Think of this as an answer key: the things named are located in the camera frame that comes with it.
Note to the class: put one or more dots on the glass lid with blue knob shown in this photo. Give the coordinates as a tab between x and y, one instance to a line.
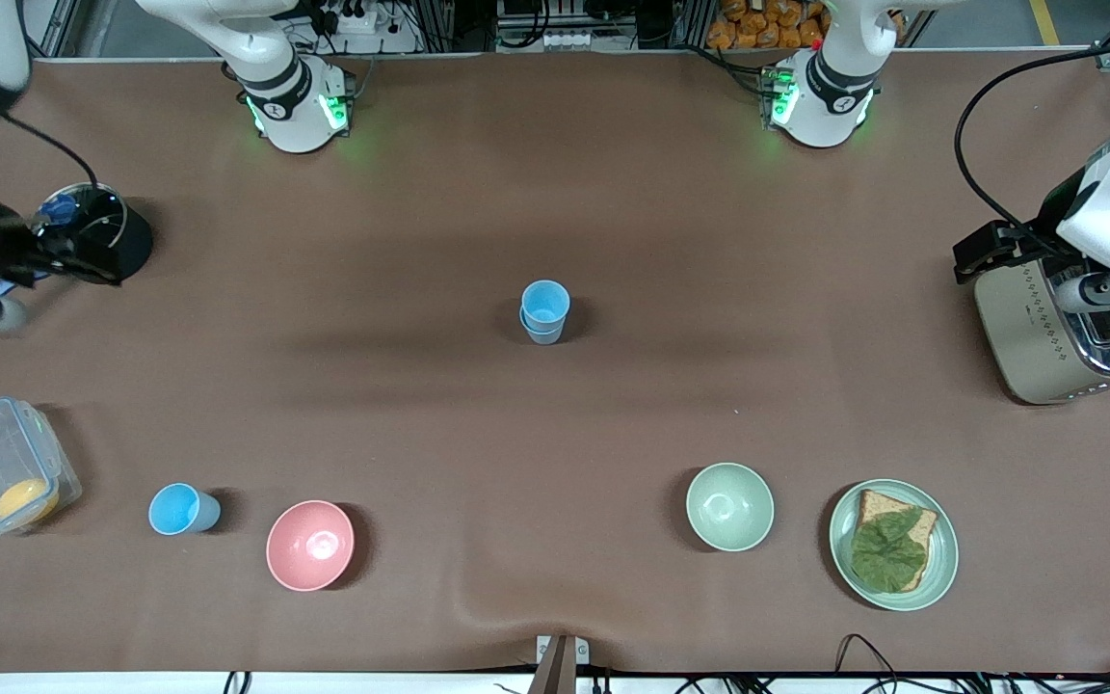
97	217

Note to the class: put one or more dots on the green lettuce leaf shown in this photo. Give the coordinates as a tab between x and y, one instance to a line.
887	554

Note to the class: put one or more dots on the pale green plate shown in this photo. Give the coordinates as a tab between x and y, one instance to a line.
940	569

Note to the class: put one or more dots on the silver toaster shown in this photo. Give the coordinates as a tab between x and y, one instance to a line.
1027	337

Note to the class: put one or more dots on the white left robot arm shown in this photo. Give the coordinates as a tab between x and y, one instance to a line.
834	92

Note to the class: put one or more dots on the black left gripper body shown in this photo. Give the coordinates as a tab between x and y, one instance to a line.
1034	243

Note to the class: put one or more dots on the brown bread slice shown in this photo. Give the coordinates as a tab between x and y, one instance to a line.
902	509

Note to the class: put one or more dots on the white power strip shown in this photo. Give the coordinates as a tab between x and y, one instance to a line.
357	17

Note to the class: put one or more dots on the brown table cover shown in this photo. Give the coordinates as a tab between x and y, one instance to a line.
555	434

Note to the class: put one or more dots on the light blue plastic cup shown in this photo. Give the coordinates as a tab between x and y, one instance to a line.
545	304
543	337
179	509

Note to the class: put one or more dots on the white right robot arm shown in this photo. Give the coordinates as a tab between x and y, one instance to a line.
290	82

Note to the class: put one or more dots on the pink bowl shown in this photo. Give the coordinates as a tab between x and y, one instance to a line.
309	545

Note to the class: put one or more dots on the yellow round food item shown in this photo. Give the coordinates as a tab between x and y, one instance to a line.
25	501

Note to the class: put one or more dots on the pale green bowl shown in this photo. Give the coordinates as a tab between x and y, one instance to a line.
730	506

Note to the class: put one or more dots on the metal mount bracket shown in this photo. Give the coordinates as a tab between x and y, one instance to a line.
560	660

